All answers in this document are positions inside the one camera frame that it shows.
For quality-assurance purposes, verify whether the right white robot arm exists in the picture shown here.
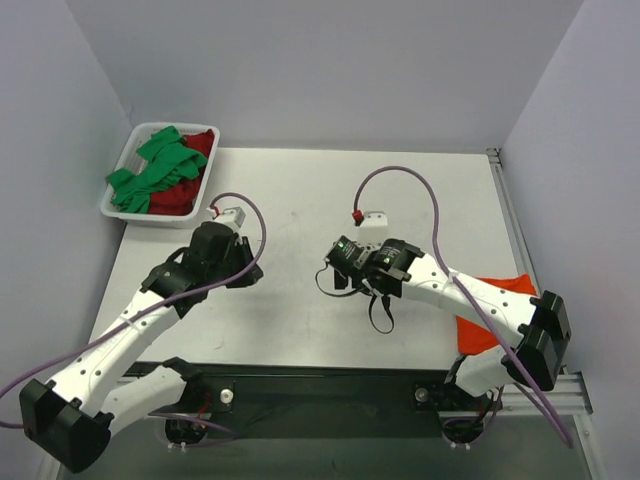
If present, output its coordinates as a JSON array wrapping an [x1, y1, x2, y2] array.
[[325, 211, 571, 408]]

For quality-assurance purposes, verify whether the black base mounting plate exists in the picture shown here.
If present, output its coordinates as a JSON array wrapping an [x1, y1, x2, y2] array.
[[164, 364, 501, 440]]

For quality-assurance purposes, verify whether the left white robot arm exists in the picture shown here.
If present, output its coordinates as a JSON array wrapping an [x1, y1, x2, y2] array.
[[19, 207, 263, 473]]

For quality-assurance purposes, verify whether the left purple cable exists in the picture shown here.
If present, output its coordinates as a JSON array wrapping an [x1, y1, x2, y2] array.
[[0, 192, 269, 447]]

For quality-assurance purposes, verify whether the purple cable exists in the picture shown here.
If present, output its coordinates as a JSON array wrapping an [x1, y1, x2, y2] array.
[[0, 192, 269, 447], [352, 166, 574, 449]]

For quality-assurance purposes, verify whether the dark red t shirt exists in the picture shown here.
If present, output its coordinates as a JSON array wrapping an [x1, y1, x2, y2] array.
[[148, 129, 215, 216]]

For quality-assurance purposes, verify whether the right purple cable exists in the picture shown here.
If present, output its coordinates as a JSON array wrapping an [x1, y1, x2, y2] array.
[[352, 166, 574, 449]]

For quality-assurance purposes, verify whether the aluminium frame rail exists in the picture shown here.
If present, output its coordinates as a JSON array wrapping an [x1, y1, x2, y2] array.
[[49, 145, 594, 419]]

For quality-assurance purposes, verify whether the orange t shirt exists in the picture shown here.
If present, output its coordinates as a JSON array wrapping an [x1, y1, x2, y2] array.
[[455, 273, 538, 355]]

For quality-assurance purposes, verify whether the green t shirt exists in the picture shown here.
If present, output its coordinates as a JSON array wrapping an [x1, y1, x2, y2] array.
[[107, 125, 209, 214]]

